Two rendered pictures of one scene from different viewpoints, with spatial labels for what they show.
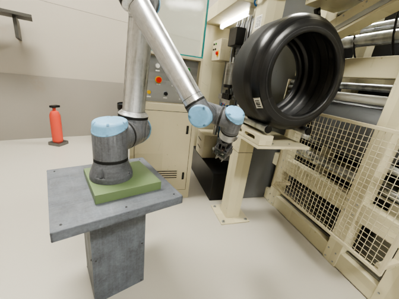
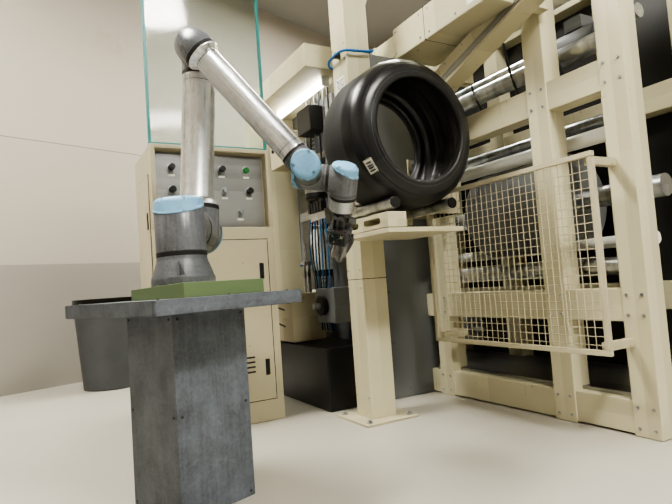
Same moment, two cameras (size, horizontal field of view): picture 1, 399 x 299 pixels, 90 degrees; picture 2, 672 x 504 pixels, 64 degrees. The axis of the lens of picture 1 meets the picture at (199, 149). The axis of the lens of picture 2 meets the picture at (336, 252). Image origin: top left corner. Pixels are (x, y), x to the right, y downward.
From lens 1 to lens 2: 1.02 m
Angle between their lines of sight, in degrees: 25
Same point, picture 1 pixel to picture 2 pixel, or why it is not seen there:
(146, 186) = (244, 282)
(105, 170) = (183, 262)
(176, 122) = (239, 258)
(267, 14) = (350, 74)
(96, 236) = (182, 364)
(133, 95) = (199, 172)
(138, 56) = (202, 121)
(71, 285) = not seen: outside the picture
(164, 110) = not seen: hidden behind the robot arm
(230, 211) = (377, 403)
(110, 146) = (189, 226)
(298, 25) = (391, 70)
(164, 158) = not seen: hidden behind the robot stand
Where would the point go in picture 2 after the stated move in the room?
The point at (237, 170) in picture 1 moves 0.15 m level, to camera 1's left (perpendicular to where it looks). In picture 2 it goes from (368, 313) to (335, 316)
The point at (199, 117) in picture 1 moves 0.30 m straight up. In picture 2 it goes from (306, 162) to (299, 66)
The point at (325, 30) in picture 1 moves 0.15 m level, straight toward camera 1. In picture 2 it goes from (424, 74) to (420, 60)
